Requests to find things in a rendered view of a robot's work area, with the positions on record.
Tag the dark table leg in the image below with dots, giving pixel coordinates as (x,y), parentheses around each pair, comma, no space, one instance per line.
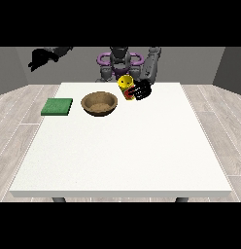
(182,199)
(59,199)

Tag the green square pad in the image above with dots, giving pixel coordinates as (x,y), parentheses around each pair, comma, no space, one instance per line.
(56,106)

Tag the grey robot trunk purple rings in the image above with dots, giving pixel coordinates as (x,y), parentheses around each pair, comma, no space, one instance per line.
(119,63)

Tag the yellow cup with melon print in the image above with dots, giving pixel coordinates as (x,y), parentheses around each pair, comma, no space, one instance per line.
(126,84)

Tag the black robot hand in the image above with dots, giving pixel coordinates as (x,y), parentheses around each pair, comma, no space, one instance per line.
(42,58)
(141,89)

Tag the brown wooden bowl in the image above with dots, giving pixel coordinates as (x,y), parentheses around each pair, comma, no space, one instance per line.
(99,103)

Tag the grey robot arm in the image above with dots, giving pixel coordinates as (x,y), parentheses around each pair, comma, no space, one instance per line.
(62,50)
(150,65)

